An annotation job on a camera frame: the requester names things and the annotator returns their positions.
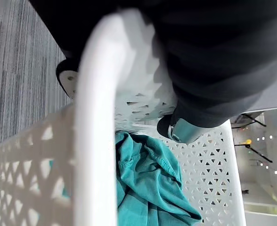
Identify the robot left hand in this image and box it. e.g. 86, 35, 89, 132
29, 0, 277, 145

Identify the white plastic laundry basket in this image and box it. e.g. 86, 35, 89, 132
0, 8, 245, 226

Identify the teal cloth garment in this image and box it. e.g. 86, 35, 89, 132
49, 131, 203, 226

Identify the black metal stand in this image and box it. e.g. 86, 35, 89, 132
231, 113, 274, 163

